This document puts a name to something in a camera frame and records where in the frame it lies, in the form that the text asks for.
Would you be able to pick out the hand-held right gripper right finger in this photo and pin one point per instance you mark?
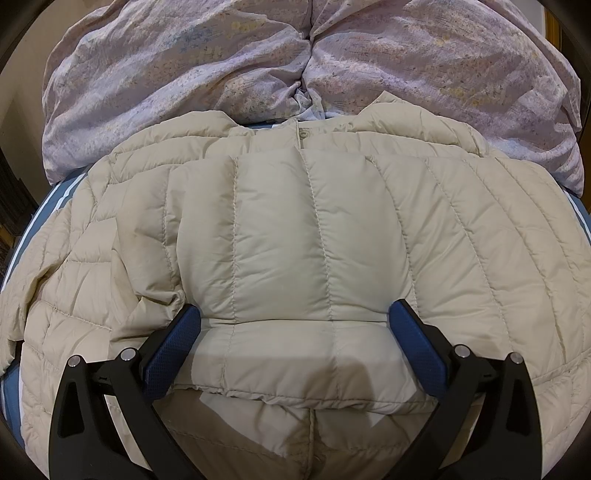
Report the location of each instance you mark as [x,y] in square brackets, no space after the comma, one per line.
[415,341]

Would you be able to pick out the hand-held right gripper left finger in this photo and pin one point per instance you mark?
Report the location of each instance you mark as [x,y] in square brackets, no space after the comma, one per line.
[171,340]

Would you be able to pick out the beige puffer jacket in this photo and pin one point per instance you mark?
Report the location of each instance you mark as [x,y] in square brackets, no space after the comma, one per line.
[286,230]

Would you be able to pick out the blue white striped bed sheet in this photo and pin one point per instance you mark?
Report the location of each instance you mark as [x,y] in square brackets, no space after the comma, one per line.
[51,203]

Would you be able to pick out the dark wooden furniture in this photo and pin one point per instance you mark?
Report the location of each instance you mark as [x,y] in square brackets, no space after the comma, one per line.
[14,203]

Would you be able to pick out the pink floral pillow, right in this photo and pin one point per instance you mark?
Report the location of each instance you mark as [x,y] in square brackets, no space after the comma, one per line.
[152,78]

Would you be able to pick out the wooden door frame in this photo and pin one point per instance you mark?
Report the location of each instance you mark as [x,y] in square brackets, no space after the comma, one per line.
[552,32]

